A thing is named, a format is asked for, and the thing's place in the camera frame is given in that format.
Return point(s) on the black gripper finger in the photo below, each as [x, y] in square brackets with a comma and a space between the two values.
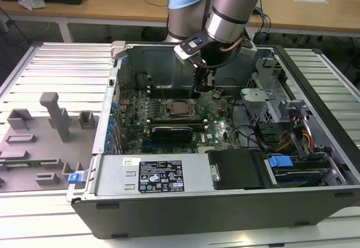
[211, 82]
[198, 76]

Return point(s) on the silver CPU green substrate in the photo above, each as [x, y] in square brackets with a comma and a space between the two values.
[180, 108]

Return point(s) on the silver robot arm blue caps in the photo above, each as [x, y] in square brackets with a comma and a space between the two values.
[233, 6]

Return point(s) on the RAM slot white clips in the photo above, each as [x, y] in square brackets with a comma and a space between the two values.
[168, 93]
[168, 90]
[174, 124]

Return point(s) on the CPU socket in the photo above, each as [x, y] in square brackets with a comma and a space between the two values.
[180, 116]

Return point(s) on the round silver coin battery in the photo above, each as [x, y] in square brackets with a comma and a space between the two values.
[217, 92]

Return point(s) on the green motherboard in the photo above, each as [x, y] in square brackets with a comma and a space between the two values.
[219, 110]

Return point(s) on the grey voltage regulator block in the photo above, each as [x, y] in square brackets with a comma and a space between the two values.
[156, 108]

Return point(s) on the perforated silver drive cage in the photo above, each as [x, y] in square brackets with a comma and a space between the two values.
[270, 71]

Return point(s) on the black graphics card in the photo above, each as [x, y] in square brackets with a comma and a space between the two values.
[171, 135]

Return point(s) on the blue card retainer clip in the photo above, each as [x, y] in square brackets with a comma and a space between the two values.
[108, 137]
[107, 146]
[112, 121]
[114, 108]
[110, 129]

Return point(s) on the black plastic shroud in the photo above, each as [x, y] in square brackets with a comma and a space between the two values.
[239, 169]

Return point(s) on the hard disk in blue carrier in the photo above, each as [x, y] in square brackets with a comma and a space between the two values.
[279, 162]

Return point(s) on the wooden desk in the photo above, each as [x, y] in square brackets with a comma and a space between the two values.
[112, 9]

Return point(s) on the silver power supply with label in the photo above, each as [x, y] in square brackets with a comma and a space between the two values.
[112, 172]

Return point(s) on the black and silver PC case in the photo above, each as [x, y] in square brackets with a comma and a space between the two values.
[197, 217]

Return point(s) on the blue case latch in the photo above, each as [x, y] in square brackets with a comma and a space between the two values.
[74, 178]

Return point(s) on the grey parts rack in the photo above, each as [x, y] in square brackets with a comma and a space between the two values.
[33, 146]

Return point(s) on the green RAM stick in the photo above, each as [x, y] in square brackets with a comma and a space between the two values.
[28, 163]

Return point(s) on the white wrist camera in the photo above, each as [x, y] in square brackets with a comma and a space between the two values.
[187, 48]

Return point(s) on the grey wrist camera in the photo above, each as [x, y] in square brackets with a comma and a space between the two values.
[248, 49]

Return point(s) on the silver drive bracket with hole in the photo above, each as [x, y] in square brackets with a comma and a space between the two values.
[257, 94]

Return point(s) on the silver disk bay bracket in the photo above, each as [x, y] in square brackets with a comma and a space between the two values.
[287, 107]

